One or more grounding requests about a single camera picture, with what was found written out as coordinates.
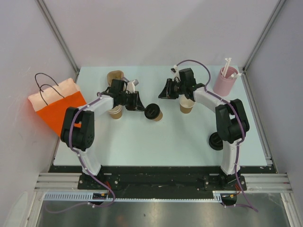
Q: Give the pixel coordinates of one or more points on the brown pulp cup carrier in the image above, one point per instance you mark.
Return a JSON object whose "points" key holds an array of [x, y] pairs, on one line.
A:
{"points": [[116, 74]]}

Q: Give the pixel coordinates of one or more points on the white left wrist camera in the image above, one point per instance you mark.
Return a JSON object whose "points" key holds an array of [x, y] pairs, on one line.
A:
{"points": [[131, 85]]}

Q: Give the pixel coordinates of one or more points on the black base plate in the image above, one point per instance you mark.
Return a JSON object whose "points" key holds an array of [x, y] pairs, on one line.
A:
{"points": [[205, 177]]}

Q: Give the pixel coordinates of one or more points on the stack of black lids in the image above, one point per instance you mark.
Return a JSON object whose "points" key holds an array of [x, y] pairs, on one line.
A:
{"points": [[215, 142]]}

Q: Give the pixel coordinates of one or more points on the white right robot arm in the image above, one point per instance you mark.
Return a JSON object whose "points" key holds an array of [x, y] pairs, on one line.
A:
{"points": [[231, 120]]}

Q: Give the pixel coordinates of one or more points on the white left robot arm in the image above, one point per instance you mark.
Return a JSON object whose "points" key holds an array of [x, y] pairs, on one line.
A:
{"points": [[78, 130]]}

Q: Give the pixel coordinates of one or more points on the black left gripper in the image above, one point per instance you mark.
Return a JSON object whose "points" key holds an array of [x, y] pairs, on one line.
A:
{"points": [[137, 104]]}

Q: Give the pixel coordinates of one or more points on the black cup lid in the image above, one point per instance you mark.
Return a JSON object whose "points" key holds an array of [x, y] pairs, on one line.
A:
{"points": [[152, 111]]}

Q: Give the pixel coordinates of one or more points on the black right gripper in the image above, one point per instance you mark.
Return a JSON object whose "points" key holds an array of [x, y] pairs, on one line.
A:
{"points": [[167, 92]]}

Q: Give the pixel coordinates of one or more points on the pink cylindrical holder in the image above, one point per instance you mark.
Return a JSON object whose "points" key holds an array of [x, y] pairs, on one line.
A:
{"points": [[223, 85]]}

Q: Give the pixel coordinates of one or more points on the stack of brown paper cups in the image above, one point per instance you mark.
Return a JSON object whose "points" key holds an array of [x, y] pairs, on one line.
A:
{"points": [[116, 112]]}

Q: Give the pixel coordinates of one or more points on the orange paper bag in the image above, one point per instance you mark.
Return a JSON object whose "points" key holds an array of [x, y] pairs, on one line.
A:
{"points": [[51, 102]]}

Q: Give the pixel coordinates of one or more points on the white cable duct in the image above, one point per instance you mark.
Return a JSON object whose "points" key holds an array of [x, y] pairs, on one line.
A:
{"points": [[99, 196]]}

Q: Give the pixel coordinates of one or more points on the brown paper cup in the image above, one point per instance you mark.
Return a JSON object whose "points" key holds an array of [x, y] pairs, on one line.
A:
{"points": [[158, 116], [186, 105]]}

